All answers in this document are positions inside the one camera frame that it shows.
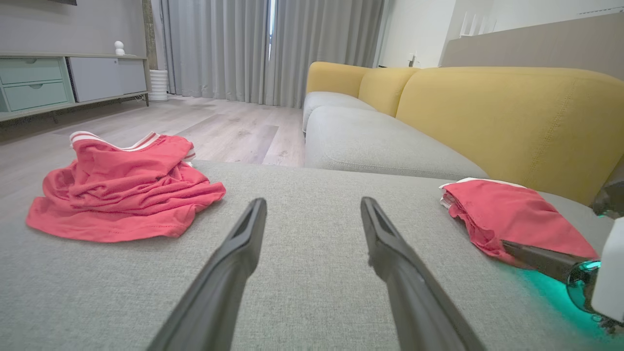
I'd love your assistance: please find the grey pleated curtain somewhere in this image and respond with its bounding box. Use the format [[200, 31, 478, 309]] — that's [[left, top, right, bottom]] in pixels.
[[151, 0, 390, 109]]

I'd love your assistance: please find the white router with antennas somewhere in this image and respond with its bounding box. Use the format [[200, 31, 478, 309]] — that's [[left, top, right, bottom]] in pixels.
[[458, 12, 498, 39]]

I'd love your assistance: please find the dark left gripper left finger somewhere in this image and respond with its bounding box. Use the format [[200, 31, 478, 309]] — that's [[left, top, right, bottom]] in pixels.
[[146, 197, 268, 351]]

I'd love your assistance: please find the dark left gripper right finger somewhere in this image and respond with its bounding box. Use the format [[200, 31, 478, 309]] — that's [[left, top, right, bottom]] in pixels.
[[360, 196, 488, 351]]

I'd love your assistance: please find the red garment striped trim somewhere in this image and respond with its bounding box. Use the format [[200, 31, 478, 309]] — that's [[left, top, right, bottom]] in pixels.
[[439, 177, 600, 268]]

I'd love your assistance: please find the mint and white media cabinet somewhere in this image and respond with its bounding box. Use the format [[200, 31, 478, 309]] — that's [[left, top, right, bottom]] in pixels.
[[0, 52, 151, 123]]

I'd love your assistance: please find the red garment with white lining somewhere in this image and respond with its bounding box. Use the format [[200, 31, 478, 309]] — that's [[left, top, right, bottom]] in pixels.
[[26, 131, 227, 243]]

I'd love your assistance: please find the white ribbed plant pot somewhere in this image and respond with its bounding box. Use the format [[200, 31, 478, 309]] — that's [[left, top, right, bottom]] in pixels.
[[148, 69, 169, 102]]

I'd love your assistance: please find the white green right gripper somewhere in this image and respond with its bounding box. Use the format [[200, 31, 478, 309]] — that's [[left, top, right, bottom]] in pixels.
[[502, 216, 624, 323]]

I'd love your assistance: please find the grey sofa with yellow backrest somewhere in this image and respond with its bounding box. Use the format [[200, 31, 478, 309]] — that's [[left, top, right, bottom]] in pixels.
[[0, 61, 624, 351]]

